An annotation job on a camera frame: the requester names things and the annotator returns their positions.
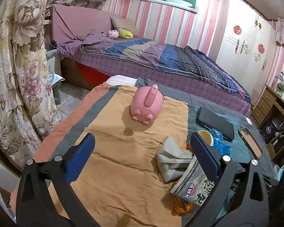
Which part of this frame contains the white wardrobe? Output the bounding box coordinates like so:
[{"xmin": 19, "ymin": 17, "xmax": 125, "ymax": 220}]
[{"xmin": 208, "ymin": 0, "xmax": 276, "ymax": 105}]

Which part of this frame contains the grey folded cloth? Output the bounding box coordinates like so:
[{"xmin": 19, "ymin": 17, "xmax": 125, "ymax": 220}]
[{"xmin": 156, "ymin": 136, "xmax": 193, "ymax": 183}]

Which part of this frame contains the striped purple blue blanket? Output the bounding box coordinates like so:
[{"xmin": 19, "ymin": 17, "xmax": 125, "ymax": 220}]
[{"xmin": 80, "ymin": 34, "xmax": 251, "ymax": 102}]

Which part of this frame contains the grey teal bed cover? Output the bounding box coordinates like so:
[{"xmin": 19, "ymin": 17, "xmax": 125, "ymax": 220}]
[{"xmin": 9, "ymin": 75, "xmax": 278, "ymax": 227}]

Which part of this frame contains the floral curtain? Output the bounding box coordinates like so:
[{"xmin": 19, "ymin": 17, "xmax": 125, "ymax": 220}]
[{"xmin": 0, "ymin": 0, "xmax": 61, "ymax": 170}]

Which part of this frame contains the beige pillow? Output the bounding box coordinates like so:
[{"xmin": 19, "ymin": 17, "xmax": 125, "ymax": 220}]
[{"xmin": 110, "ymin": 17, "xmax": 139, "ymax": 37}]

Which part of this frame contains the pink plush toy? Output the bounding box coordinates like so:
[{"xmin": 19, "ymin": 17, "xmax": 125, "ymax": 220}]
[{"xmin": 103, "ymin": 30, "xmax": 119, "ymax": 38}]

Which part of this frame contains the grey patterned snack bag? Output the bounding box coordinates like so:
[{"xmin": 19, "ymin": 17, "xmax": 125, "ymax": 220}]
[{"xmin": 170, "ymin": 156, "xmax": 215, "ymax": 206}]

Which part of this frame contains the white round cup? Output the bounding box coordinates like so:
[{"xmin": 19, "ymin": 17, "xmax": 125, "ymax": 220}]
[{"xmin": 197, "ymin": 130, "xmax": 214, "ymax": 146}]

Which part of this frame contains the wooden desk with drawers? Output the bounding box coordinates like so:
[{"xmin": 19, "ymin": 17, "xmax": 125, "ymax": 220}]
[{"xmin": 251, "ymin": 86, "xmax": 284, "ymax": 163}]

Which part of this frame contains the pink piggy bank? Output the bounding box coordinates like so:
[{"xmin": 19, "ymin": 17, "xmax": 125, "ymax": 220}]
[{"xmin": 130, "ymin": 84, "xmax": 164, "ymax": 125}]

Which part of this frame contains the black box under desk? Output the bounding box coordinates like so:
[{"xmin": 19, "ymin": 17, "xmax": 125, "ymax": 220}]
[{"xmin": 260, "ymin": 121, "xmax": 278, "ymax": 144}]

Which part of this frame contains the large purple bed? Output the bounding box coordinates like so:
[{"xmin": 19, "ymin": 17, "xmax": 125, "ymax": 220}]
[{"xmin": 51, "ymin": 5, "xmax": 251, "ymax": 115}]

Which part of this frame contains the orange towel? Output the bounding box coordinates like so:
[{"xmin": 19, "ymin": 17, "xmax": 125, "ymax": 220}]
[{"xmin": 40, "ymin": 84, "xmax": 189, "ymax": 226}]

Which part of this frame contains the orange plastic wrapper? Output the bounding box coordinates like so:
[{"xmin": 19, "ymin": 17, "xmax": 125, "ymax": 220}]
[{"xmin": 172, "ymin": 196, "xmax": 195, "ymax": 217}]

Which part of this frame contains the blue plastic bag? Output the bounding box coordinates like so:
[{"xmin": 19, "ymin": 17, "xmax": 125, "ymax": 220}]
[{"xmin": 209, "ymin": 129, "xmax": 231, "ymax": 156}]

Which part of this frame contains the yellow plush toy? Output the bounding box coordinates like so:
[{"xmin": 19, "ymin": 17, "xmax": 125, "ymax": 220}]
[{"xmin": 118, "ymin": 29, "xmax": 134, "ymax": 39}]

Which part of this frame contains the black wallet case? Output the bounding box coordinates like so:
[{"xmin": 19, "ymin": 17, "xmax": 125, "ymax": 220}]
[{"xmin": 196, "ymin": 107, "xmax": 234, "ymax": 141}]

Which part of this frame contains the beige phone case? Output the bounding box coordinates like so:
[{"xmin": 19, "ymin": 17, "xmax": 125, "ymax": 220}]
[{"xmin": 238, "ymin": 127, "xmax": 264, "ymax": 160}]

